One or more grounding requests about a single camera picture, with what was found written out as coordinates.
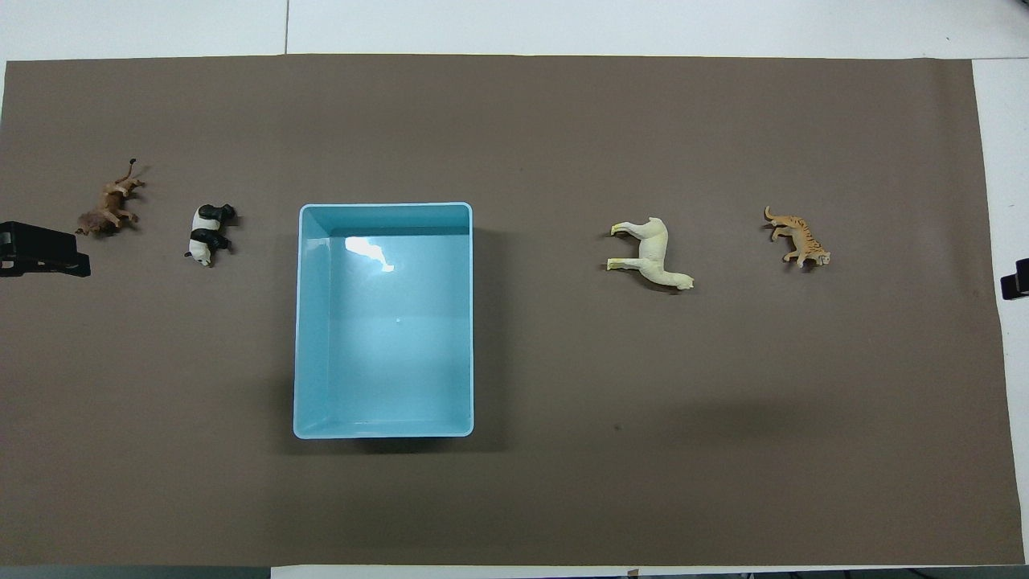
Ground brown paper table mat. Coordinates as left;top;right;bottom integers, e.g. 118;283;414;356
0;55;1026;568

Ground orange striped tiger toy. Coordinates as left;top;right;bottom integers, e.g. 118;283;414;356
763;206;832;271

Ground brown lion toy figure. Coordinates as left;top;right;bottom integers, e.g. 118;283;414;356
76;158;148;238

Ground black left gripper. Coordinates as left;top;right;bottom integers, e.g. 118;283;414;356
0;221;92;278

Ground black and white panda toy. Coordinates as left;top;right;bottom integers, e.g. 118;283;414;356
184;203;238;268

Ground light blue plastic storage box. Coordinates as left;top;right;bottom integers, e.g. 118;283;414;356
293;202;475;440

